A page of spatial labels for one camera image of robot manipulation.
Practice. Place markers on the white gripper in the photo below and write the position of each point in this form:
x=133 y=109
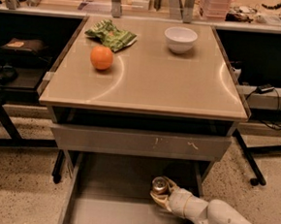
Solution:
x=178 y=201

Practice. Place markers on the orange soda can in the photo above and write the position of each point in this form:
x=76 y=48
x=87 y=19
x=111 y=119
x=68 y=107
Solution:
x=159 y=185

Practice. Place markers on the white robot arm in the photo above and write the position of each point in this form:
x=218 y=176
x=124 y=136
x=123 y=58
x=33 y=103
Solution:
x=199 y=211

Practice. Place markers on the open middle drawer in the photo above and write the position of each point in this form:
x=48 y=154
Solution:
x=114 y=189

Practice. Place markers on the grey drawer cabinet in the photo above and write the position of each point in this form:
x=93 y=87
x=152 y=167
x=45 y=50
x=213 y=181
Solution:
x=148 y=88

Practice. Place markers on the closed top drawer front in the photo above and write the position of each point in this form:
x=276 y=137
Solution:
x=140 y=143

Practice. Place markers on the black table leg right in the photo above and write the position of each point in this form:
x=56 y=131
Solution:
x=259 y=178

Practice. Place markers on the black power adapter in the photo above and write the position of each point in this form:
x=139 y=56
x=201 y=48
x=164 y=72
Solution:
x=265 y=88

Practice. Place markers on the orange fruit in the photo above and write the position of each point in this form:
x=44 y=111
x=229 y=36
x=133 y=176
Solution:
x=101 y=57

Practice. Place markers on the white bowl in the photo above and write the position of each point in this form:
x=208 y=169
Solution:
x=180 y=39

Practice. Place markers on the green chip bag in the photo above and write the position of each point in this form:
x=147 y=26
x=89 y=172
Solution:
x=110 y=36

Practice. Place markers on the pink stacked trays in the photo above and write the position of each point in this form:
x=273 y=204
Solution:
x=214 y=9

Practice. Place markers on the black headphones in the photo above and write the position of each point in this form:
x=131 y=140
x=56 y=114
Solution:
x=7 y=74

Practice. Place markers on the black bag on shelf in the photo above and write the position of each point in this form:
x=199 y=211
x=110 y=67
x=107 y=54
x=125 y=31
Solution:
x=23 y=50

